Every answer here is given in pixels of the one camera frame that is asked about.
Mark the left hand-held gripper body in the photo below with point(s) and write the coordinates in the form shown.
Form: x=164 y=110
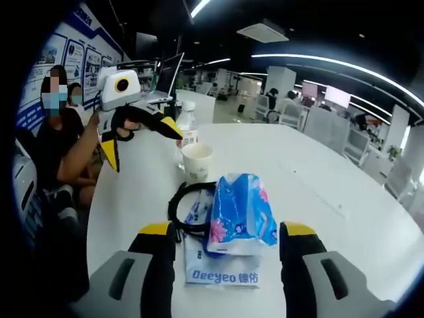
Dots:
x=121 y=86

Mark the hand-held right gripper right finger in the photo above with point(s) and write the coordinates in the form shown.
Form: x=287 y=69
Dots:
x=298 y=281

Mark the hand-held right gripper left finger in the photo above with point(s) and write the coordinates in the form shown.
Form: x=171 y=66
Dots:
x=155 y=281

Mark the clear plastic water bottle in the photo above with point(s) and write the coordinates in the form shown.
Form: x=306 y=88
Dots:
x=187 y=126

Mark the white paper cup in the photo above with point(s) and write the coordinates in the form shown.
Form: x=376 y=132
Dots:
x=197 y=164

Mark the white blue wipes packet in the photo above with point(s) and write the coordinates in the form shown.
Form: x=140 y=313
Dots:
x=218 y=271

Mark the blue tissue pack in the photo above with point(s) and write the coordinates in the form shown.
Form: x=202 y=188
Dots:
x=238 y=212

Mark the person's left hand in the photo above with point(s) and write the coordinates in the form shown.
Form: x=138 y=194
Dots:
x=127 y=129

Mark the black monitor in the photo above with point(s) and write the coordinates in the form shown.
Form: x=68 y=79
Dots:
x=145 y=44

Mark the open silver laptop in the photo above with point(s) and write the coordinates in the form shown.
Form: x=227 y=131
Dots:
x=169 y=76

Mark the white chest device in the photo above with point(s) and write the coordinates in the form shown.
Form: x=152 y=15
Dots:
x=26 y=182

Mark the short ceiling light strip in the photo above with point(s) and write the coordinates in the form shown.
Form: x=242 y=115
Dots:
x=200 y=8

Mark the white table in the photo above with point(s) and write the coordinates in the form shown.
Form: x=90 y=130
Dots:
x=298 y=165

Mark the ceiling air vent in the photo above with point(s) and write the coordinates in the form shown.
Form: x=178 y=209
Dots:
x=263 y=32

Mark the small lit monitor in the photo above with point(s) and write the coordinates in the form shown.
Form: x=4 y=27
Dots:
x=309 y=90

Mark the potted green plant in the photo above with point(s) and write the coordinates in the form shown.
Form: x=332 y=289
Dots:
x=395 y=151

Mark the large lit monitor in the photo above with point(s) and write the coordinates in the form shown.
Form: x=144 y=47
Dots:
x=337 y=96

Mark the long curved ceiling light strip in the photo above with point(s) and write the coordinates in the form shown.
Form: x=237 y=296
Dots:
x=331 y=63

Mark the blue white wall poster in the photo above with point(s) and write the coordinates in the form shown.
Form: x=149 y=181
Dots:
x=83 y=49

